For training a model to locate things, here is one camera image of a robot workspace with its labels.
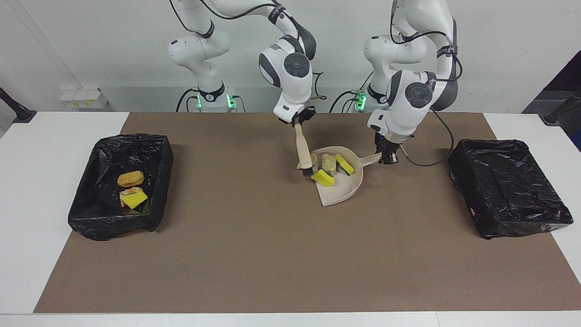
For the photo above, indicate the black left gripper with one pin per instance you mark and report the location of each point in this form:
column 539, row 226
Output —
column 386, row 141

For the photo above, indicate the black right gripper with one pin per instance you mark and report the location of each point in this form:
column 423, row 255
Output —
column 306, row 113

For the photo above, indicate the beige brush black bristles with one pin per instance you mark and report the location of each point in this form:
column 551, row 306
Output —
column 302, row 150

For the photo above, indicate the notched yellow sponge piece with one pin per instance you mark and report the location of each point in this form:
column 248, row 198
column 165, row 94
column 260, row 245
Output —
column 345, row 164

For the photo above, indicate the golden croissant toy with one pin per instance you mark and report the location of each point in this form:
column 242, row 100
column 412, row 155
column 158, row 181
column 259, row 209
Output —
column 314, row 160

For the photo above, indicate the beige plastic dustpan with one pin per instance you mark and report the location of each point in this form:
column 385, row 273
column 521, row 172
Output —
column 345, row 186

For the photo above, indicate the beige bread chunk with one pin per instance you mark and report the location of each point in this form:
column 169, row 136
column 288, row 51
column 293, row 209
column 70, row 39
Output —
column 329, row 162

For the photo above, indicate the wavy green yellow sponge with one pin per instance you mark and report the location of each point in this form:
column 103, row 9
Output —
column 323, row 177

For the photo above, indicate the brown bread roll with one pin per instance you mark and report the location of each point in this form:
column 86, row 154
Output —
column 130, row 179

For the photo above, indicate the pale croissant toy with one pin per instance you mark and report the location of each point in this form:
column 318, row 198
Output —
column 131, row 190

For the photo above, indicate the wedge yellow green sponge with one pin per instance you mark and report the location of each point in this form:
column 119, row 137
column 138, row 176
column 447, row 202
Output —
column 135, row 200

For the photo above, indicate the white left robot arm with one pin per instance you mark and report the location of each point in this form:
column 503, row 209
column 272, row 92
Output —
column 408, row 100

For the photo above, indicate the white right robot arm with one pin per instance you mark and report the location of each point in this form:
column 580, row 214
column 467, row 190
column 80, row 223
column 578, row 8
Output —
column 290, row 68

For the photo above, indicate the black bag-lined bin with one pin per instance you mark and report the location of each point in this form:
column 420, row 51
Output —
column 504, row 190
column 100, row 218

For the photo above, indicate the brown table mat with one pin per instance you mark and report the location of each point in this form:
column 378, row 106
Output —
column 408, row 272

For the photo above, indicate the black stand foot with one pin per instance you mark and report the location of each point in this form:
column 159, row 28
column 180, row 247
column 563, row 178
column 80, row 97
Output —
column 20, row 113
column 556, row 116

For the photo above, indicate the dark background panel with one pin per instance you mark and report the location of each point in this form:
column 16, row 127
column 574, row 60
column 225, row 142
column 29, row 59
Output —
column 567, row 86

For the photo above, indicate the white wall socket box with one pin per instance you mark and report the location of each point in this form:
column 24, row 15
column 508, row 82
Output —
column 81, row 97

